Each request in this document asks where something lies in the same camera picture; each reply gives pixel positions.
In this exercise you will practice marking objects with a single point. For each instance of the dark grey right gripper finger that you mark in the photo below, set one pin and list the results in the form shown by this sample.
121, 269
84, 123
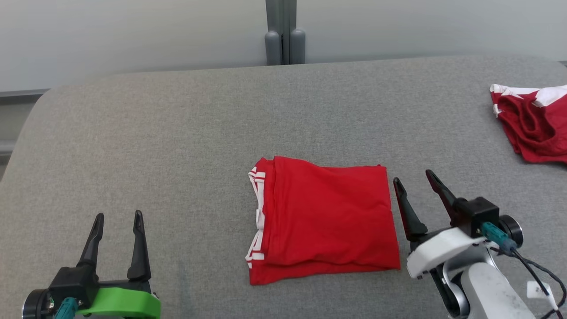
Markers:
409, 217
445, 195

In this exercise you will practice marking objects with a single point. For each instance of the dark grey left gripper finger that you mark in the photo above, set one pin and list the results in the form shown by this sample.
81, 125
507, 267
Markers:
93, 243
139, 252

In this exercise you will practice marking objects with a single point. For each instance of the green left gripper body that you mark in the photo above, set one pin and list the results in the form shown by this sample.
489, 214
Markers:
124, 303

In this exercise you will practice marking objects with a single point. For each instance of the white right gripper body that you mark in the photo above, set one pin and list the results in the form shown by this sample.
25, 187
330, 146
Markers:
438, 250

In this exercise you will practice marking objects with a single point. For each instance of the red white basketball jersey shirt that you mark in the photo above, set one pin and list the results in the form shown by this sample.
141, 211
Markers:
332, 212

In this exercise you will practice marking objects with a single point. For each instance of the red white-striped shorts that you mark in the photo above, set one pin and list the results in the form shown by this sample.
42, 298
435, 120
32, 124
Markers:
536, 128

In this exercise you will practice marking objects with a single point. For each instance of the grey horizontal pipe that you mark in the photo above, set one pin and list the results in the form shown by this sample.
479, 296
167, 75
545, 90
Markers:
6, 147

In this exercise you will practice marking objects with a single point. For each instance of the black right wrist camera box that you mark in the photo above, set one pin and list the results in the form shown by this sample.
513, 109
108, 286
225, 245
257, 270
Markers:
480, 215

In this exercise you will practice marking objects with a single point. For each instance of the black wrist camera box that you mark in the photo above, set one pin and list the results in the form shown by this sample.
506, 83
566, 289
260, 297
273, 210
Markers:
480, 215
71, 283

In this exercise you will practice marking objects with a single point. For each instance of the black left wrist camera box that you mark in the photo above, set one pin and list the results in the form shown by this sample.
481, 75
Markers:
71, 283

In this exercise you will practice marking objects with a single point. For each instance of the teal left camera connector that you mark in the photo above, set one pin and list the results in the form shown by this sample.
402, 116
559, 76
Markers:
66, 308

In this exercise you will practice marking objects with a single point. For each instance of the teal camera connector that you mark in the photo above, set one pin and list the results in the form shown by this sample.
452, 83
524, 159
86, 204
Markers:
66, 308
496, 235

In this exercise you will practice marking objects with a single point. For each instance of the teal right camera connector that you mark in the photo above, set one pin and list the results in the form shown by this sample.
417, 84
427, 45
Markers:
496, 235

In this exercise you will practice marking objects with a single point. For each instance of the dark grey wall ledge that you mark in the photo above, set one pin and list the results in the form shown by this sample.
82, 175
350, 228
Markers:
22, 96

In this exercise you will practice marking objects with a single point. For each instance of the grey vertical post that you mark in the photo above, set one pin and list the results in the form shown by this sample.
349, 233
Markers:
285, 26

